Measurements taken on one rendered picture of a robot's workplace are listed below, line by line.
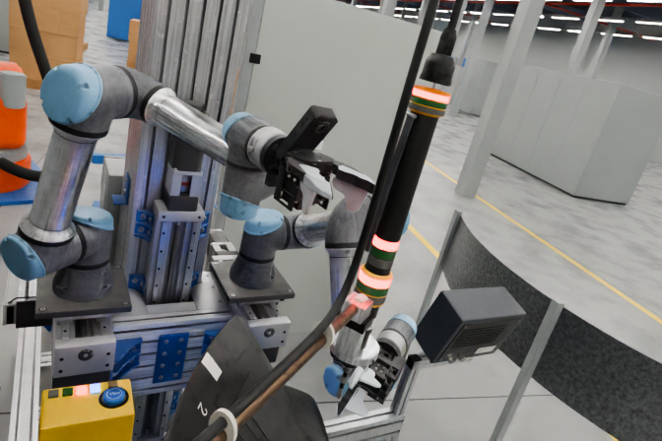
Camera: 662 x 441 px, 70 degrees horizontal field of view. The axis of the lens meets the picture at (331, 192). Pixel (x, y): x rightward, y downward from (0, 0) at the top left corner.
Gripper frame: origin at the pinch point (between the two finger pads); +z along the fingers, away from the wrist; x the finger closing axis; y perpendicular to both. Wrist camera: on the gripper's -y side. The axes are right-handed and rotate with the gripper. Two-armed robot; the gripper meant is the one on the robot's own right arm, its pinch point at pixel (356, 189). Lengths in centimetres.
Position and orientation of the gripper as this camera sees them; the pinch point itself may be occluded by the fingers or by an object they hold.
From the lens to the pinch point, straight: 64.7
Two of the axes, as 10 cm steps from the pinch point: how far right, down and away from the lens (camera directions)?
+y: -2.4, 9.2, 3.1
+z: 5.9, 3.9, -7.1
